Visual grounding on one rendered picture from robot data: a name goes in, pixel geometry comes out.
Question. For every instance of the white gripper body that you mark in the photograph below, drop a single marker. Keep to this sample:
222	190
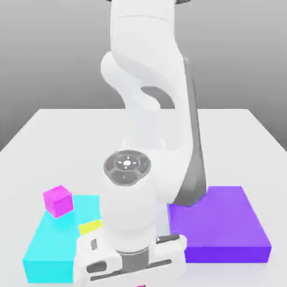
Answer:
148	277

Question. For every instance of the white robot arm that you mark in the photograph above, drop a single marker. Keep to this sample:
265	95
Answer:
143	56

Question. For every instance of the small yellow cube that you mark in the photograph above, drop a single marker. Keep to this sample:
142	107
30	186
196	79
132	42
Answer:
90	227

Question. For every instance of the small magenta cube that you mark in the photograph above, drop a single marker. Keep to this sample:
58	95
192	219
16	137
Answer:
58	201

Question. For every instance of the large purple box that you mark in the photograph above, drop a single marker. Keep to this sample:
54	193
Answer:
219	224

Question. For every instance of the large cyan box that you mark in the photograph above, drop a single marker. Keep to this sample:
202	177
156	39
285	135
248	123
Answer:
53	246

